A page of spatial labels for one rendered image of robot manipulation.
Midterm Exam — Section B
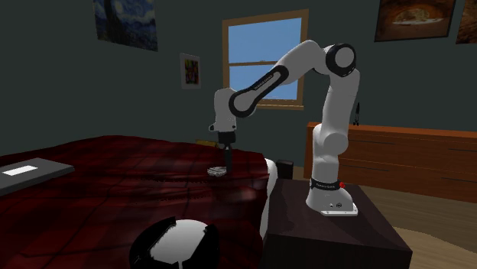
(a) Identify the small colourful wall picture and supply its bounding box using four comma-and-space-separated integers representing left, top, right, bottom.
179, 52, 202, 91

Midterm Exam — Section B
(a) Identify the brown framed wall picture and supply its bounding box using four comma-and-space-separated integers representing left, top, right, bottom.
374, 0, 457, 43

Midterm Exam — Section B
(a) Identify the small black box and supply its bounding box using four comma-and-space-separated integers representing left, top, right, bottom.
276, 159, 294, 180

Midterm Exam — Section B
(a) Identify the bed with dark red blanket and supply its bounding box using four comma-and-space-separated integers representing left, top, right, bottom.
0, 134, 278, 269

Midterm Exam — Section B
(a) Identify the dark brown wall picture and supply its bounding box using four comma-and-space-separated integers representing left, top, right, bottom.
455, 0, 477, 45

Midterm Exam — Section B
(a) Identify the blue starry night painting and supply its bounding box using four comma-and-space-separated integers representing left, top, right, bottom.
92, 0, 159, 52

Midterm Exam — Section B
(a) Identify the dark brown robot stand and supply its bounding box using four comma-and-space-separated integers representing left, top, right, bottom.
259, 177, 414, 269

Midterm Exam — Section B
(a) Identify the grey flat laptop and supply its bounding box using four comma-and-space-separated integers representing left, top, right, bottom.
0, 157, 76, 197

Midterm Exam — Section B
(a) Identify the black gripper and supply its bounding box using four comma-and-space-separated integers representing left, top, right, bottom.
217, 131, 236, 174

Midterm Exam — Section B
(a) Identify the orange wooden dresser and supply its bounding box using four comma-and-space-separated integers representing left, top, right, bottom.
303, 121, 477, 204

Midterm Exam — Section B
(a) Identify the wooden framed window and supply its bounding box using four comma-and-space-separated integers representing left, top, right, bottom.
222, 8, 310, 111

